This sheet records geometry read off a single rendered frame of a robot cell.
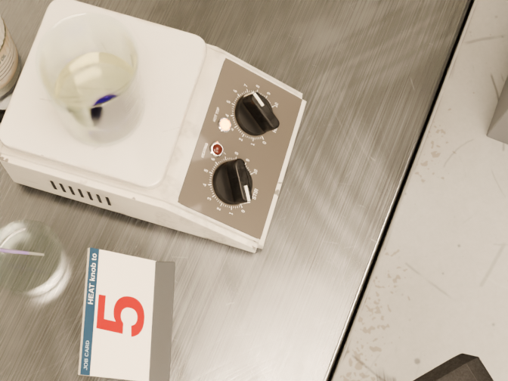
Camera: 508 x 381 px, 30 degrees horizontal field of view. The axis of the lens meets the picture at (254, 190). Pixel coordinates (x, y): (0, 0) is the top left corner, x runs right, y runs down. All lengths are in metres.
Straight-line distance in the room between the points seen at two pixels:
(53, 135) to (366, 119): 0.25
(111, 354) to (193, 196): 0.13
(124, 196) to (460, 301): 0.27
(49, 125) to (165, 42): 0.10
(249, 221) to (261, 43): 0.17
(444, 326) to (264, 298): 0.14
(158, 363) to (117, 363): 0.03
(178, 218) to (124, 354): 0.11
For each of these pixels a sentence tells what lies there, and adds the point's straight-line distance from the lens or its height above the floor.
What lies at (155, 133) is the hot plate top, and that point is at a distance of 0.66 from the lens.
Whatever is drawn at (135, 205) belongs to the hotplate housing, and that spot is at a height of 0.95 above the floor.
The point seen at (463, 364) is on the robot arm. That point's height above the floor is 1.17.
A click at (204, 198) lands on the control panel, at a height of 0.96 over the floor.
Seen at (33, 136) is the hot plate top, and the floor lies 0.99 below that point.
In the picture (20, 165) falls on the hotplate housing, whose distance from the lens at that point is 0.69.
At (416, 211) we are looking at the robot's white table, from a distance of 0.75.
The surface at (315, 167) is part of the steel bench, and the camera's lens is 0.75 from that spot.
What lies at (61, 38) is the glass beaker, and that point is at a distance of 0.62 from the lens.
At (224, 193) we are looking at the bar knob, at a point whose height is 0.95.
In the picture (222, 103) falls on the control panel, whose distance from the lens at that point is 0.70.
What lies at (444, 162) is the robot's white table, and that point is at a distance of 0.77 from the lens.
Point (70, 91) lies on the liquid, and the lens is 0.65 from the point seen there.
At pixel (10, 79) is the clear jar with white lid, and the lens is 0.77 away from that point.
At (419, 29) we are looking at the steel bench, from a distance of 0.81.
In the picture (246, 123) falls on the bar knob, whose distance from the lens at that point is 0.70.
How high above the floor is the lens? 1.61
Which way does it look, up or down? 73 degrees down
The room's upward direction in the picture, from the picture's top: 7 degrees clockwise
